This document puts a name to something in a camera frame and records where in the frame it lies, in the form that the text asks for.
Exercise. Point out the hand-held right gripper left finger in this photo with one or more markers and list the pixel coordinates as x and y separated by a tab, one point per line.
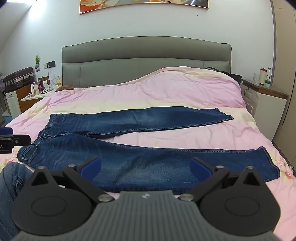
90	166

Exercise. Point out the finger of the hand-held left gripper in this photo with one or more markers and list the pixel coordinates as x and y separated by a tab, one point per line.
5	131
21	139

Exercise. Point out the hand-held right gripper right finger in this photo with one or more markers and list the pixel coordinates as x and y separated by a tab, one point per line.
199	167

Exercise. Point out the blue denim pants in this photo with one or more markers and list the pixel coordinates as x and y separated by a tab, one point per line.
138	162

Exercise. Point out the blue bin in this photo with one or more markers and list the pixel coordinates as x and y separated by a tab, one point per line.
7	117

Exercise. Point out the white side cabinet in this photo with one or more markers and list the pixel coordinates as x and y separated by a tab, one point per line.
13	104

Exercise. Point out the wooden nightstand with cosmetics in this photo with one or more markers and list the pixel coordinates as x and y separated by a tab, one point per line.
30	102

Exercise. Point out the person's leg in jeans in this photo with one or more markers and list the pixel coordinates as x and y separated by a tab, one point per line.
10	185

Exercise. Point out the dark brown suitcase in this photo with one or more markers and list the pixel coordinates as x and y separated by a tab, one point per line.
18	78

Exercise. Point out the cluster of cosmetic bottles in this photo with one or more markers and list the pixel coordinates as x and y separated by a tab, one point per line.
38	88

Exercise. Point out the brown pillow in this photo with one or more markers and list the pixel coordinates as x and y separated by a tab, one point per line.
67	87

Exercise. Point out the small green potted plant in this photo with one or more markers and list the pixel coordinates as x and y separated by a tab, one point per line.
37	60

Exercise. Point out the pink and cream blanket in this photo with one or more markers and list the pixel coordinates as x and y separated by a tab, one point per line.
175	90

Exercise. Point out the white nightstand with wooden top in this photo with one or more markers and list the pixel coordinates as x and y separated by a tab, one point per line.
266	109

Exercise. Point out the black cloth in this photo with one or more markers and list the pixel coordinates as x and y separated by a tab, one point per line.
227	74

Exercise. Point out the clear drinking glass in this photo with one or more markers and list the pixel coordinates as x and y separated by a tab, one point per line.
256	79

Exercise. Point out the white tumbler with red lid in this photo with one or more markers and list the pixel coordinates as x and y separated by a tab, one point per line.
262	76

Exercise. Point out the plastic bottle with green label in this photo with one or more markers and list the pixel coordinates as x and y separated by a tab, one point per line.
268	78

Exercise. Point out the grey padded bed headboard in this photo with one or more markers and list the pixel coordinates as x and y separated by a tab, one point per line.
143	58

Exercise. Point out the beige wardrobe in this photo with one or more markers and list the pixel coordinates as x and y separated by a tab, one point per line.
285	69

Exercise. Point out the black wall socket panel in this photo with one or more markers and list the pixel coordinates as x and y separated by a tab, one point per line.
49	64

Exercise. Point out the framed wall picture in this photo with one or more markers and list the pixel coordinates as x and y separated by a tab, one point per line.
143	5

